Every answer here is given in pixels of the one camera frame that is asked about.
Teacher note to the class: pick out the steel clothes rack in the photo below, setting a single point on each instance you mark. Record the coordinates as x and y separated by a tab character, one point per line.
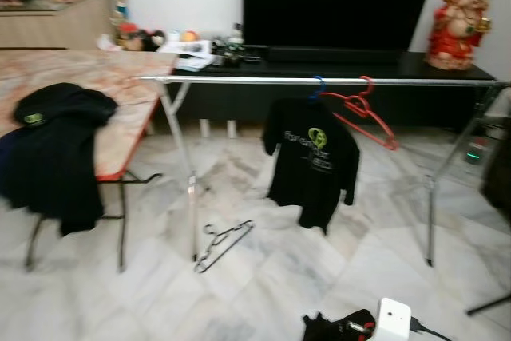
239	80

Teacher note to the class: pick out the stack of white papers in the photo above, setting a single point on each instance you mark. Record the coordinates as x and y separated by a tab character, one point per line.
185	57

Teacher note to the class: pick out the black plastic hanger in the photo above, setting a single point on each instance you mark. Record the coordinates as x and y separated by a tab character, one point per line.
227	245

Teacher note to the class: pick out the black flat screen television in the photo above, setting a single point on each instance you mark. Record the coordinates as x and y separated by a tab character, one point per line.
339	1

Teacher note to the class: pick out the marble pattern folding table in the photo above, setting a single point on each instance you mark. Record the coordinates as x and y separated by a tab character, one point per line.
96	69

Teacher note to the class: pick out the navy shirt red collar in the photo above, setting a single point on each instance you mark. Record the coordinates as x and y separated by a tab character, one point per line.
8	165

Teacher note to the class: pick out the orange ball toy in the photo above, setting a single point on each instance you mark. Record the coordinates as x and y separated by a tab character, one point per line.
190	36

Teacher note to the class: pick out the black low TV cabinet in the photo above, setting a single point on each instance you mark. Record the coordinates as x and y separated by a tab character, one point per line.
239	105

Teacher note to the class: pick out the black soundbar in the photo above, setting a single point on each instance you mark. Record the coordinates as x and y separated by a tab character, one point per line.
335	55

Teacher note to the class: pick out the blue plastic hanger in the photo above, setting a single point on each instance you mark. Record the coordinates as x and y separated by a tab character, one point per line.
319	81

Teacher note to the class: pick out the white faced mouse plush toy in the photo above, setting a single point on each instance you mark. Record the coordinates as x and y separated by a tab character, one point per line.
157	40

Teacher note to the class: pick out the dark brown sofa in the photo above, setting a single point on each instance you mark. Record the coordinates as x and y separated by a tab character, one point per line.
499	173

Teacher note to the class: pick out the light wooden sideboard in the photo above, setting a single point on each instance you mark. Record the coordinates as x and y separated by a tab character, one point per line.
56	29

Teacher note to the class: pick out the red plastic hanger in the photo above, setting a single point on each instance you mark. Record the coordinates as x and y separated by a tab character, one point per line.
357	105

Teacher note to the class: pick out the white and blue ball toy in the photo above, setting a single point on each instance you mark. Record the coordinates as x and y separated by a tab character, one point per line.
172	36

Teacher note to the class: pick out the black and red plush toy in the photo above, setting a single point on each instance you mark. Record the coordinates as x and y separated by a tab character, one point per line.
140	40

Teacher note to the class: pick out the black metal stand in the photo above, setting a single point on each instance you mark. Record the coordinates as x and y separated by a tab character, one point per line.
489	304

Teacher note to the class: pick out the black T-shirt forenax print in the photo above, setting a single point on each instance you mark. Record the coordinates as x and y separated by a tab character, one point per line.
307	173

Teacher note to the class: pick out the pink tissue pack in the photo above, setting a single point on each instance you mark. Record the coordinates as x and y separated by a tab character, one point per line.
107	42

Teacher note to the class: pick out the power strip green light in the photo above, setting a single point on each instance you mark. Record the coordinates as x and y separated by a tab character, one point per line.
473	153

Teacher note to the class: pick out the red laughing Buddha statue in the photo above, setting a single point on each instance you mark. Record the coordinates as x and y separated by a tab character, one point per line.
455	37

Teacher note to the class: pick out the black T-shirt small logo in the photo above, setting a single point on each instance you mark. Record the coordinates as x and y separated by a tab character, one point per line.
64	157

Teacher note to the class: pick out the clear jar red lid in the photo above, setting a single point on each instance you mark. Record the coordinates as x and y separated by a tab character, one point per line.
125	35

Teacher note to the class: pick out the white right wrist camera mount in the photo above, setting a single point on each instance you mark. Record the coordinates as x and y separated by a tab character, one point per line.
393	321

